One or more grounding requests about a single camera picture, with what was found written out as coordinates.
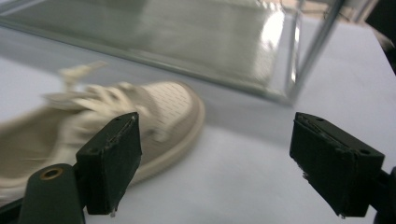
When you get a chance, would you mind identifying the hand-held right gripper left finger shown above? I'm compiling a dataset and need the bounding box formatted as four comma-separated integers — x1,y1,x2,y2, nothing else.
75,111,143,217

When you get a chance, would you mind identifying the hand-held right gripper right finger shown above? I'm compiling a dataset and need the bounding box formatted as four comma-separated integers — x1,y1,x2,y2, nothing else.
289,111,386,218

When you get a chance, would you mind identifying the beige sneaker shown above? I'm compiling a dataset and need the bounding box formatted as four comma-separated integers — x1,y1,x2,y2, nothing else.
0,61,206,207

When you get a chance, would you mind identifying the clear glass box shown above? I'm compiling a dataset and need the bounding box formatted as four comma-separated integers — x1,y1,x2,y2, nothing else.
0,0,379,105

